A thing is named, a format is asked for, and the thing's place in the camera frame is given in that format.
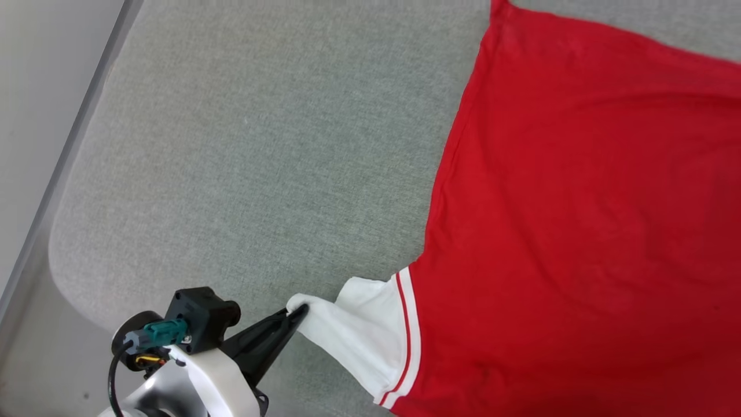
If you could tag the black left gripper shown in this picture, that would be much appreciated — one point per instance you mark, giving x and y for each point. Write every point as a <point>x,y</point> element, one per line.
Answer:
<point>130,327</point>

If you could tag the red and white jersey shirt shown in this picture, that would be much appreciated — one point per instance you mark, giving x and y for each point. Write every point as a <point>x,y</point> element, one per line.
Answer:
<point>579,202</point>

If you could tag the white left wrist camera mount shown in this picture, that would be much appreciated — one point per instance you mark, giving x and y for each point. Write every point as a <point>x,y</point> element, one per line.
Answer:
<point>220,382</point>

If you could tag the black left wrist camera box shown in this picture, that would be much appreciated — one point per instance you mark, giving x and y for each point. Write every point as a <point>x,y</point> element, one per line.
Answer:
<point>202,315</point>

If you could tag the grey metal frame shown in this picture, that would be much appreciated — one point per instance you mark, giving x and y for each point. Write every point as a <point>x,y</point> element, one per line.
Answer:
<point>88,110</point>

